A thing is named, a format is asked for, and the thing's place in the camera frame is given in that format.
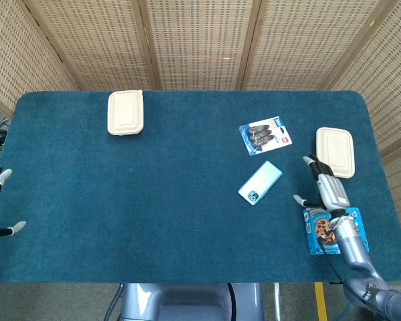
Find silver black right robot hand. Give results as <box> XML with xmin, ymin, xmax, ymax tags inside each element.
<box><xmin>293</xmin><ymin>154</ymin><xmax>351</xmax><ymax>213</ymax></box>

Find smartphone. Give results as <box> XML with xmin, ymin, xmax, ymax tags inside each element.
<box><xmin>237</xmin><ymin>160</ymin><xmax>283</xmax><ymax>207</ymax></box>

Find blue cookie box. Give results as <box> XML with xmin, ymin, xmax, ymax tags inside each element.
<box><xmin>302</xmin><ymin>207</ymin><xmax>370</xmax><ymax>256</ymax></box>

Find beige lidded lunch box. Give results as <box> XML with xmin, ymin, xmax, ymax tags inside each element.
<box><xmin>106</xmin><ymin>89</ymin><xmax>145</xmax><ymax>136</ymax></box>
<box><xmin>315</xmin><ymin>126</ymin><xmax>356</xmax><ymax>180</ymax></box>

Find blister pack of black clips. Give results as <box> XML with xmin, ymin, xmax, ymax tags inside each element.
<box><xmin>238</xmin><ymin>116</ymin><xmax>293</xmax><ymax>156</ymax></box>

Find yellow floor tape strip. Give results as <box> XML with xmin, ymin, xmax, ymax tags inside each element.
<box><xmin>314</xmin><ymin>282</ymin><xmax>329</xmax><ymax>321</ymax></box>

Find woven bamboo screen panel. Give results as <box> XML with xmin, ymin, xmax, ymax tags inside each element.
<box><xmin>323</xmin><ymin>0</ymin><xmax>401</xmax><ymax>248</ymax></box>
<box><xmin>0</xmin><ymin>0</ymin><xmax>80</xmax><ymax>118</ymax></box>
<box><xmin>138</xmin><ymin>0</ymin><xmax>263</xmax><ymax>91</ymax></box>
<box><xmin>16</xmin><ymin>0</ymin><xmax>161</xmax><ymax>91</ymax></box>
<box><xmin>235</xmin><ymin>0</ymin><xmax>394</xmax><ymax>91</ymax></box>

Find blue carpet table mat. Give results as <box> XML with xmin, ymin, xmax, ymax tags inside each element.
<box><xmin>0</xmin><ymin>90</ymin><xmax>401</xmax><ymax>285</ymax></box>

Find blue-grey robot torso base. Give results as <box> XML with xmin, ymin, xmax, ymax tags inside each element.
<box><xmin>118</xmin><ymin>282</ymin><xmax>265</xmax><ymax>321</ymax></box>

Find black cable on robot torso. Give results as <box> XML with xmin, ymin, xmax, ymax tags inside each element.
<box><xmin>226</xmin><ymin>283</ymin><xmax>239</xmax><ymax>321</ymax></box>

